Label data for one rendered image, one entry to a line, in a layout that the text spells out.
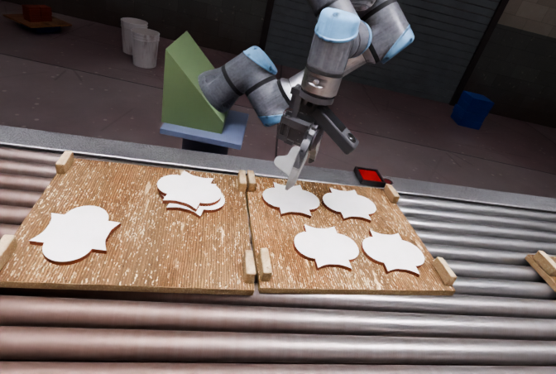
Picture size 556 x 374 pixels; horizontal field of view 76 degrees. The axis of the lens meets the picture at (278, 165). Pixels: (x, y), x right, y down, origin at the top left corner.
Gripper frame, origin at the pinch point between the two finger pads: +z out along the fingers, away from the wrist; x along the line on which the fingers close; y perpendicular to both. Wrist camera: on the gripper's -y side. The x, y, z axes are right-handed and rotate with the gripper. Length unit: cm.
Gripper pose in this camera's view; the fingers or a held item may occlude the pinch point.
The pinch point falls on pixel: (301, 177)
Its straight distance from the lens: 81.3
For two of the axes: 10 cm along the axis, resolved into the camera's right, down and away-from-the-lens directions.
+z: -2.3, 8.3, 5.0
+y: -8.9, -3.9, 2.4
